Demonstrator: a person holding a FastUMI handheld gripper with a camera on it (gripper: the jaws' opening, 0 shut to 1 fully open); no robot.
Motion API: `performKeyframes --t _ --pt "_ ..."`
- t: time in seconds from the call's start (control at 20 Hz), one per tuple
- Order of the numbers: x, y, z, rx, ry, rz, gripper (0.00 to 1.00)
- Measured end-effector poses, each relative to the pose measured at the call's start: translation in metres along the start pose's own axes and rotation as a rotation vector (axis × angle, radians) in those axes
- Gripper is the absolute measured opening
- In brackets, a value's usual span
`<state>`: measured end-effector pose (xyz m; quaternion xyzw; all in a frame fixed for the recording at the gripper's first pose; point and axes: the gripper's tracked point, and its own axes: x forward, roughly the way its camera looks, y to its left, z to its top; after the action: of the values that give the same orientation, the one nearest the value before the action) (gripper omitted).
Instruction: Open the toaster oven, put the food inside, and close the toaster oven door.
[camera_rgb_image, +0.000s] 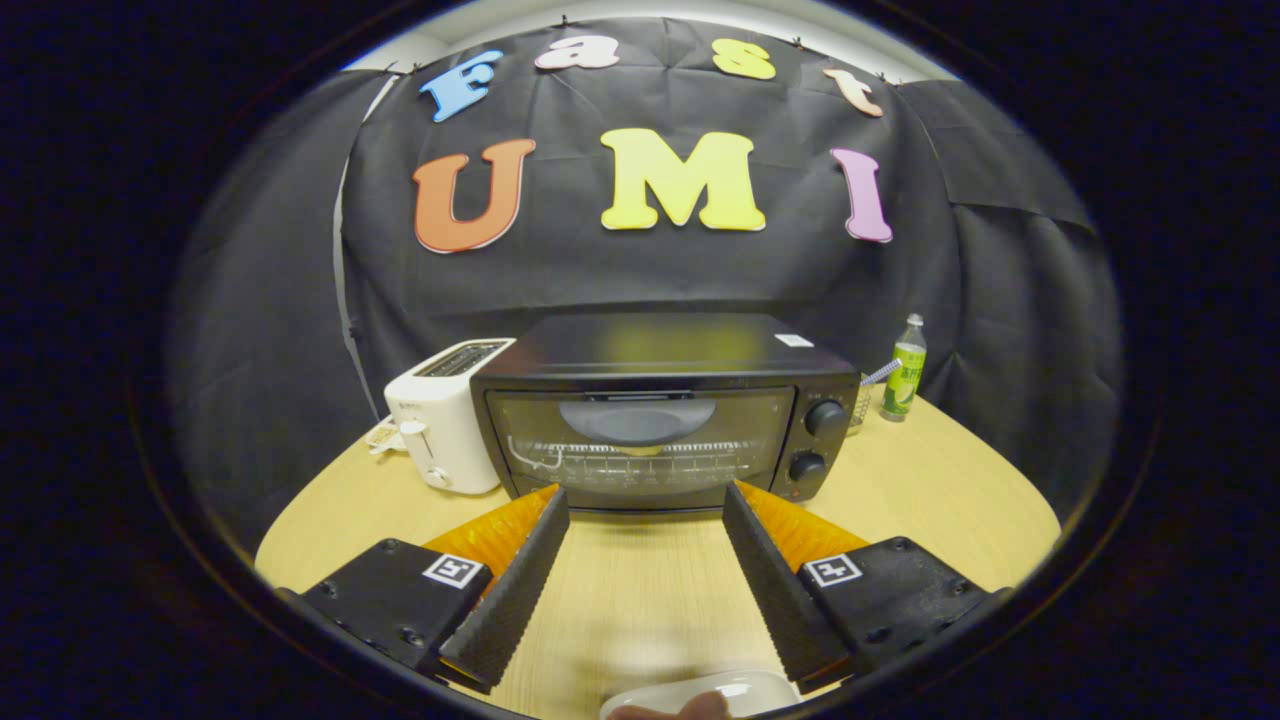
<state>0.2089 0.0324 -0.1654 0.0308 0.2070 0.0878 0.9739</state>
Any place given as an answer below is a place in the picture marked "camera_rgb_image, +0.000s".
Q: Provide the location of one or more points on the green drink bottle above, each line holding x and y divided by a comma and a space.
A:
905, 375

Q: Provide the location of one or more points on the black toaster oven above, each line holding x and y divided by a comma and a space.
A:
650, 345

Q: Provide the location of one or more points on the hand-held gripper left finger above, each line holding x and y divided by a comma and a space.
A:
510, 590

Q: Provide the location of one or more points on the white plate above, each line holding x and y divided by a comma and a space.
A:
760, 688

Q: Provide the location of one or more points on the white pop-up toaster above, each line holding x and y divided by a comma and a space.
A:
450, 420

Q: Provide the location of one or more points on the striped straw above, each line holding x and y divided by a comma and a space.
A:
882, 373

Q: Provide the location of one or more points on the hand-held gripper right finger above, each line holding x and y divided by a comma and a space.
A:
778, 590

